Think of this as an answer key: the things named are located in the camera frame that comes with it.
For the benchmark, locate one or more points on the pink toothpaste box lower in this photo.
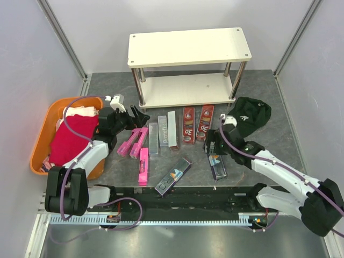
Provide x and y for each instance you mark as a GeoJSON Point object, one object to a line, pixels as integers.
{"type": "Point", "coordinates": [143, 167]}

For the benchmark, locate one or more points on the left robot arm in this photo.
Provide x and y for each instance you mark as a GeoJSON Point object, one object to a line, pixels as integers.
{"type": "Point", "coordinates": [67, 191]}

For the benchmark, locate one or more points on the white two-tier shelf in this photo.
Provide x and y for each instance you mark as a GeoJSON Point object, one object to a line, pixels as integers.
{"type": "Point", "coordinates": [187, 48]}

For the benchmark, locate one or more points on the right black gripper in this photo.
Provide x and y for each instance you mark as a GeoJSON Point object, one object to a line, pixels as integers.
{"type": "Point", "coordinates": [212, 135]}

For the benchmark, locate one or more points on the purple silver toothpaste box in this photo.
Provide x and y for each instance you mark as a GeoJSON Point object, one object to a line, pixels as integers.
{"type": "Point", "coordinates": [173, 176]}
{"type": "Point", "coordinates": [217, 167]}

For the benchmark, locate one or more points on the red cloth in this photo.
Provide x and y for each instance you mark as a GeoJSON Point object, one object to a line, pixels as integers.
{"type": "Point", "coordinates": [66, 145]}

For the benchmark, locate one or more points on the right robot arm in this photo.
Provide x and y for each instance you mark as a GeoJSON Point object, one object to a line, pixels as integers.
{"type": "Point", "coordinates": [318, 204]}

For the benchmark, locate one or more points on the red 3d toothpaste box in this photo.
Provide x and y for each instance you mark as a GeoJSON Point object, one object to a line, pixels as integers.
{"type": "Point", "coordinates": [188, 126]}
{"type": "Point", "coordinates": [204, 122]}

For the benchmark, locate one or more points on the white pink cloth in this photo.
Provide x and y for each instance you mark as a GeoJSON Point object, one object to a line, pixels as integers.
{"type": "Point", "coordinates": [89, 111]}

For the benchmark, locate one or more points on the pink toothpaste box left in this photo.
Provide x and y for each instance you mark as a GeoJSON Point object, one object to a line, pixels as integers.
{"type": "Point", "coordinates": [126, 146]}

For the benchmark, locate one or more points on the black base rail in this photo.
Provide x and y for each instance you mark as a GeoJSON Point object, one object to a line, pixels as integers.
{"type": "Point", "coordinates": [224, 199]}

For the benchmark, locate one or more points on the black baseball cap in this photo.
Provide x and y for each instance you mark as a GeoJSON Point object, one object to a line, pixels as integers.
{"type": "Point", "coordinates": [250, 114]}

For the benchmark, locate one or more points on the silver toothpaste box small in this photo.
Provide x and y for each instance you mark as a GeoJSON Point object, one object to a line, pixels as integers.
{"type": "Point", "coordinates": [153, 144]}

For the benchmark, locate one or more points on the silver Protefix toothpaste box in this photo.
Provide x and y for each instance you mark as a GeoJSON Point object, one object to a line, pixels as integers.
{"type": "Point", "coordinates": [163, 131]}

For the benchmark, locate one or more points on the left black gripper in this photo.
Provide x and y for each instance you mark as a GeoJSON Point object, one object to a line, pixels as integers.
{"type": "Point", "coordinates": [141, 119]}

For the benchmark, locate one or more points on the orange plastic bin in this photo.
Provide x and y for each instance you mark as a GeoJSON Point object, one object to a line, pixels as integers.
{"type": "Point", "coordinates": [48, 131]}

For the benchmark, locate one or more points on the pink toothpaste box middle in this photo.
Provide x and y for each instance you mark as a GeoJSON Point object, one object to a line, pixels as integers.
{"type": "Point", "coordinates": [135, 151]}

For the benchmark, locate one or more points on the pink toothpaste box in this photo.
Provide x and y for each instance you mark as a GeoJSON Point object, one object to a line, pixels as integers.
{"type": "Point", "coordinates": [126, 146]}
{"type": "Point", "coordinates": [143, 167]}
{"type": "Point", "coordinates": [135, 151]}

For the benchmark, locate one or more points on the silver red toothpaste box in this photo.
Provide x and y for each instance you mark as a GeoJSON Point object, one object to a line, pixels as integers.
{"type": "Point", "coordinates": [173, 142]}

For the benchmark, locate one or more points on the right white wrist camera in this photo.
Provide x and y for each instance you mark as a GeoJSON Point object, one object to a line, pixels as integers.
{"type": "Point", "coordinates": [228, 120]}

